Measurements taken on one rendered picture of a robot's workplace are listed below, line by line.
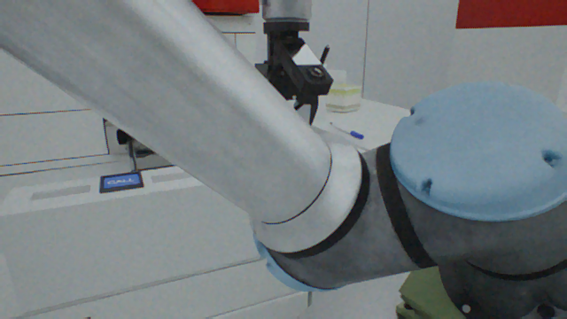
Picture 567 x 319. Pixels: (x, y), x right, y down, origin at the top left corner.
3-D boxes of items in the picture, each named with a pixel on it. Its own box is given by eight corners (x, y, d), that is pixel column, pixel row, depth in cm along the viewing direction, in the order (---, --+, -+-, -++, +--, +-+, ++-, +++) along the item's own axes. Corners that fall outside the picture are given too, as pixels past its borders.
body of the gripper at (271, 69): (294, 96, 65) (294, 24, 61) (317, 103, 58) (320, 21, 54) (253, 98, 62) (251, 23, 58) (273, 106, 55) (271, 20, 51)
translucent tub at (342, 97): (322, 109, 103) (323, 85, 101) (339, 106, 108) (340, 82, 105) (344, 113, 98) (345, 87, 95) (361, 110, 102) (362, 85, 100)
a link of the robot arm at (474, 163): (625, 260, 27) (617, 157, 19) (440, 291, 33) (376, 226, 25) (555, 142, 35) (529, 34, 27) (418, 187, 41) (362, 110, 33)
